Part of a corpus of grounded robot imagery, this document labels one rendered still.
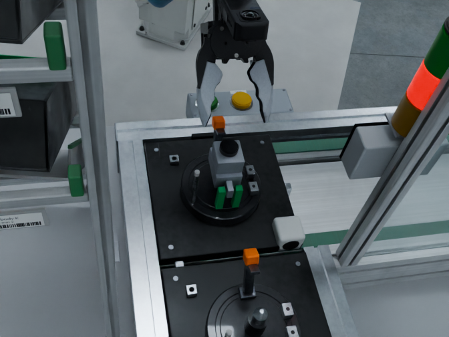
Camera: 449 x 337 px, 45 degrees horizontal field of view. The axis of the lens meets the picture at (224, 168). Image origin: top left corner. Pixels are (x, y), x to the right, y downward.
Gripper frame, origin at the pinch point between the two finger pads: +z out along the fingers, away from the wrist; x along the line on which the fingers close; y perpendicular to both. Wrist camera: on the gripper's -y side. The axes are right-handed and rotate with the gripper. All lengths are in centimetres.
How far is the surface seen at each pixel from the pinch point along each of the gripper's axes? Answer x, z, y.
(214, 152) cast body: 2.2, 6.0, 5.9
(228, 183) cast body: 0.1, 11.1, 5.5
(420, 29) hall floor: -152, -17, 195
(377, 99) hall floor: -108, 16, 158
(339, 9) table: -47, -19, 68
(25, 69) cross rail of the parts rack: 24.0, -9.0, -36.0
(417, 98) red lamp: -16.9, -3.7, -19.7
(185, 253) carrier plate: 7.8, 21.8, 4.7
